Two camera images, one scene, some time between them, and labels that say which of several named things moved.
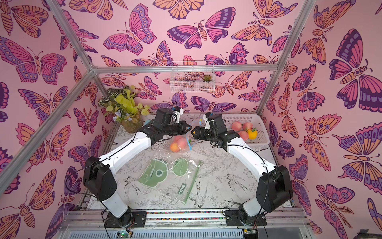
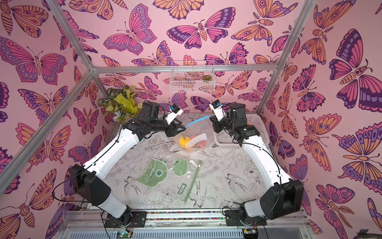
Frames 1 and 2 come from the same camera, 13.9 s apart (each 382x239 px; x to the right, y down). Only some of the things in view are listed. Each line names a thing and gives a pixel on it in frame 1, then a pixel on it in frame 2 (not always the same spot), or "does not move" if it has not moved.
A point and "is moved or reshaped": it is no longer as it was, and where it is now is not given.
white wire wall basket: x=190 y=76 does not move
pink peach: x=181 y=141 to x=202 y=144
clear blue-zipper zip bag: x=183 y=143 is moved or reshaped
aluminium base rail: x=285 y=223 does not move
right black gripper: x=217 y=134 to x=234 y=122
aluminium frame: x=35 y=144 does not move
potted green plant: x=120 y=104 does not move
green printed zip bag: x=173 y=177 does not move
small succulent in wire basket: x=207 y=77 does not move
